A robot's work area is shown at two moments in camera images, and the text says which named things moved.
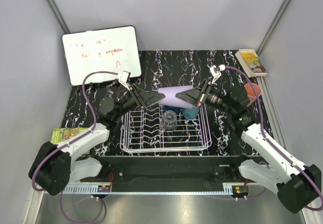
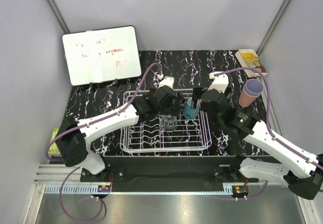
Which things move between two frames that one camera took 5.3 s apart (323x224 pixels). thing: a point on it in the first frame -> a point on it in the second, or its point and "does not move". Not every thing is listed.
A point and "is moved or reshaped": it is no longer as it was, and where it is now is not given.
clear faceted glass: (169, 121) does not move
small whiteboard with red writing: (113, 49) does not move
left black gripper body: (129, 103) -> (172, 109)
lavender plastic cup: (170, 99) is moved or reshaped
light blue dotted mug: (191, 113) does not move
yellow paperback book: (249, 59) does not move
